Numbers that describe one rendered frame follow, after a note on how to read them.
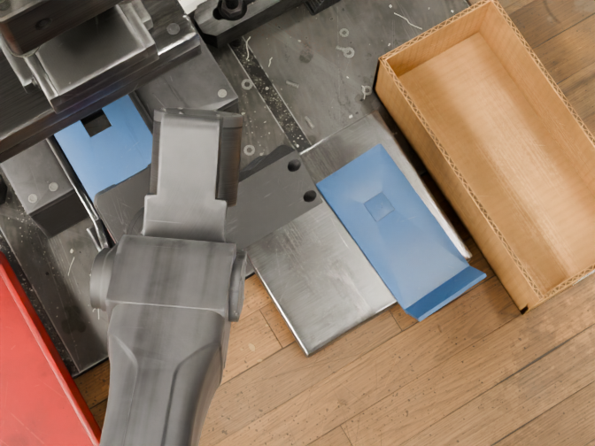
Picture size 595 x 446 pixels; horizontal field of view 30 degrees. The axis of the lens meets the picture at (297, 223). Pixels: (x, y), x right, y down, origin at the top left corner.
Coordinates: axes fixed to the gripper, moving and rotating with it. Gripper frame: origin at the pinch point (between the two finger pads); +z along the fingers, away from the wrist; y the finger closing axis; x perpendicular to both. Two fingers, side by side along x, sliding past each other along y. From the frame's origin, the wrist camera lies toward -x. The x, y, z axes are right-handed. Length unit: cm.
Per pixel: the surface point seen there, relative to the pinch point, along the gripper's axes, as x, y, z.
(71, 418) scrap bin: 14.0, -13.1, 4.1
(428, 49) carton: -29.5, -0.9, 6.9
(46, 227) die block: 7.8, 1.3, 9.2
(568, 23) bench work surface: -43.7, -5.7, 8.2
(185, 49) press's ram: -7.8, 11.1, -7.9
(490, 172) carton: -29.0, -12.9, 3.7
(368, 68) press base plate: -25.0, -0.7, 11.3
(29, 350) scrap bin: 14.3, -7.0, 7.5
